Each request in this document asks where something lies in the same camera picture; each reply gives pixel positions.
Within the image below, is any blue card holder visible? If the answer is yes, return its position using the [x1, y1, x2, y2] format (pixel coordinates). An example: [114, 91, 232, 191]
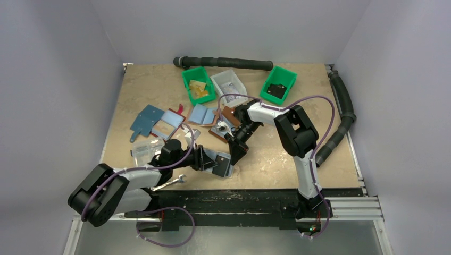
[129, 105, 165, 143]

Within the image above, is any black card in bin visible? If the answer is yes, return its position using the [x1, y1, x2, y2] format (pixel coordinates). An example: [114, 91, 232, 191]
[266, 83, 287, 99]

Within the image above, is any cream card holder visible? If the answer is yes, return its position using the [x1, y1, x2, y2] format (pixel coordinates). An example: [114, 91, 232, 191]
[204, 148, 234, 178]

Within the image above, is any red open card holder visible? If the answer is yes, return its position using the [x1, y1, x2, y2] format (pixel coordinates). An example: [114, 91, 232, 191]
[151, 104, 186, 141]

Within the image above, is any large green plastic bin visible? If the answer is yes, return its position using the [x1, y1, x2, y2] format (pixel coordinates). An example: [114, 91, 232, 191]
[181, 67, 216, 106]

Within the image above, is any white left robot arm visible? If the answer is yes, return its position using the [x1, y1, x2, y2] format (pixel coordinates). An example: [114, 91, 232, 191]
[68, 139, 217, 227]

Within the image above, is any silver wrench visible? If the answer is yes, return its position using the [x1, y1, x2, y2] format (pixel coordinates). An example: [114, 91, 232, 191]
[151, 174, 186, 192]

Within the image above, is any rear black corrugated hose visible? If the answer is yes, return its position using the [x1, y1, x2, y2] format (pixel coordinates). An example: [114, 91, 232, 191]
[173, 56, 274, 71]

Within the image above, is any white translucent plastic bin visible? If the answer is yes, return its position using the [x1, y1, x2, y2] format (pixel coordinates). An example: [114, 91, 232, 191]
[210, 69, 248, 108]

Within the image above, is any clear plastic box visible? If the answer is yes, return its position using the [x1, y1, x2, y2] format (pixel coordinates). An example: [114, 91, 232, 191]
[131, 138, 164, 167]

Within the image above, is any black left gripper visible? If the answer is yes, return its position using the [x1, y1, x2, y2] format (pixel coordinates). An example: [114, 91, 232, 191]
[170, 142, 217, 171]

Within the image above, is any small green plastic bin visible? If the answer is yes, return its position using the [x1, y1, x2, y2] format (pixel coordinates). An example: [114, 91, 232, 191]
[260, 66, 297, 106]

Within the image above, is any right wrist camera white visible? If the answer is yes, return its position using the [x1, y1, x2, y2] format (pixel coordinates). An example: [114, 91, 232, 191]
[214, 120, 235, 137]

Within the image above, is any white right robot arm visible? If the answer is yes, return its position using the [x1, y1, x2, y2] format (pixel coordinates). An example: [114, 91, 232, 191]
[224, 99, 321, 216]

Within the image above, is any brown open card holder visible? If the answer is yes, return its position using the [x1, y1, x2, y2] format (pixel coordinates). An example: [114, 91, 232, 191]
[208, 106, 241, 143]

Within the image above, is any gold card upper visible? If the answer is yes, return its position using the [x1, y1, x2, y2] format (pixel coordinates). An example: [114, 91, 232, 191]
[189, 80, 206, 90]

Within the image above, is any right black corrugated hose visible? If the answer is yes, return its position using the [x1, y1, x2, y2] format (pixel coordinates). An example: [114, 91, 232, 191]
[314, 70, 357, 167]

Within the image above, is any pink open card holder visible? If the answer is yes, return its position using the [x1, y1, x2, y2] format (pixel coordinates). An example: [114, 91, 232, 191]
[186, 104, 219, 126]

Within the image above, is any black corrugated hose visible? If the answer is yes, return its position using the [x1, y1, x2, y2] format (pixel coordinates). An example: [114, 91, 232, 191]
[173, 56, 274, 71]
[314, 70, 357, 167]

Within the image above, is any aluminium frame rail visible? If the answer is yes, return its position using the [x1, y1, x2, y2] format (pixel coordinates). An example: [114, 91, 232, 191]
[63, 63, 395, 255]

